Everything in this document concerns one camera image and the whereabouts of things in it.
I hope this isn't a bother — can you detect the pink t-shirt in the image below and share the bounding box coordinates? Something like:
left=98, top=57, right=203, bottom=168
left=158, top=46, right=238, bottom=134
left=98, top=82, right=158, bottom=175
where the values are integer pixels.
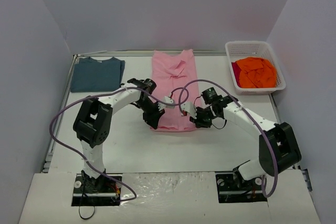
left=151, top=49, right=197, bottom=132

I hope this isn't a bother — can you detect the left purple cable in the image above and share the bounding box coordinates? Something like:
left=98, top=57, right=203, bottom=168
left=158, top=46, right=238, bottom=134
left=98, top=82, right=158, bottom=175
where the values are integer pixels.
left=49, top=86, right=191, bottom=200

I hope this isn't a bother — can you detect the folded blue t-shirt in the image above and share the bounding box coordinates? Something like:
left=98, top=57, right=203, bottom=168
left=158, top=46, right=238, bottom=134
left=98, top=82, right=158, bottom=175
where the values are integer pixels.
left=70, top=57, right=125, bottom=93

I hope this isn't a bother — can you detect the white plastic basket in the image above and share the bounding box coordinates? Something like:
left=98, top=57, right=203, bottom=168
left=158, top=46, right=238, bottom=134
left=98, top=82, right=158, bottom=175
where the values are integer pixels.
left=225, top=41, right=286, bottom=95

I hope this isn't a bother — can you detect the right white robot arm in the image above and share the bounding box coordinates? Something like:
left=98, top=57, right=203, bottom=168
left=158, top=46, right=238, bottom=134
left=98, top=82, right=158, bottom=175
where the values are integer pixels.
left=183, top=88, right=302, bottom=189

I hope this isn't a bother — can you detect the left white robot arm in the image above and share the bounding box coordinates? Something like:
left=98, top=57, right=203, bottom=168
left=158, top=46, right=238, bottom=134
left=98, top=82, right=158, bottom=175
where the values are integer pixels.
left=73, top=78, right=165, bottom=191

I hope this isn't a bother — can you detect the orange t-shirt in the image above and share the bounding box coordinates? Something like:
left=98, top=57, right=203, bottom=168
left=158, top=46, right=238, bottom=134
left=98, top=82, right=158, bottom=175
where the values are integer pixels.
left=235, top=57, right=277, bottom=89

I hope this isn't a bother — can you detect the red garment in basket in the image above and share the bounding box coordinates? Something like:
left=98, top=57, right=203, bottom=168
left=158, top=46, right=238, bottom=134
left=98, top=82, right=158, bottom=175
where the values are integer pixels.
left=232, top=62, right=241, bottom=87

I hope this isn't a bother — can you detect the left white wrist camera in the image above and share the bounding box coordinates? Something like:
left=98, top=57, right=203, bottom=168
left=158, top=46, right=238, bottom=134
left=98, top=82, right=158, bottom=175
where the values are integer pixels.
left=157, top=96, right=175, bottom=111

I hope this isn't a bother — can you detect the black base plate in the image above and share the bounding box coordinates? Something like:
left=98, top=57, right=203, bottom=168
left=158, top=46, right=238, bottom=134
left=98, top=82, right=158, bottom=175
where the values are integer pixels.
left=71, top=174, right=122, bottom=207
left=215, top=172, right=267, bottom=204

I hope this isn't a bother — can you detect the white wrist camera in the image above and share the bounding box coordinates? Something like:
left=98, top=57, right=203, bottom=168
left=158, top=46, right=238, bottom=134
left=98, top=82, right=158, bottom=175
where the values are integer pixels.
left=180, top=101, right=197, bottom=119
left=157, top=96, right=175, bottom=111

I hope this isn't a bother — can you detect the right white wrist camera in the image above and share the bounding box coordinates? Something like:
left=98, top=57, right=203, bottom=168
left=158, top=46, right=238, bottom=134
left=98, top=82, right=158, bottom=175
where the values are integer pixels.
left=180, top=101, right=197, bottom=119

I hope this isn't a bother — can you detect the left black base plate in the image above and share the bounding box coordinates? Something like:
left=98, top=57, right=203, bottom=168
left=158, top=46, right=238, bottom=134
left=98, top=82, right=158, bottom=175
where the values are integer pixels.
left=71, top=174, right=122, bottom=207

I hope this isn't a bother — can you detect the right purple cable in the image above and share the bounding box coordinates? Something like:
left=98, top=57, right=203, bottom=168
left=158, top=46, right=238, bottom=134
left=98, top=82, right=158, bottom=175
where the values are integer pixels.
left=178, top=78, right=278, bottom=198

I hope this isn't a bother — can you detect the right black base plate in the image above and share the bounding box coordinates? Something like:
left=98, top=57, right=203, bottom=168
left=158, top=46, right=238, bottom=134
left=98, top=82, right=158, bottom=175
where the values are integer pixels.
left=215, top=172, right=267, bottom=204

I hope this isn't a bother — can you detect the purple cable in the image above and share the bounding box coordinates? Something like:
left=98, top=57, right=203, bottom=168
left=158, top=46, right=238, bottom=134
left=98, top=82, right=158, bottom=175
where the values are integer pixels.
left=49, top=86, right=191, bottom=200
left=178, top=78, right=278, bottom=198

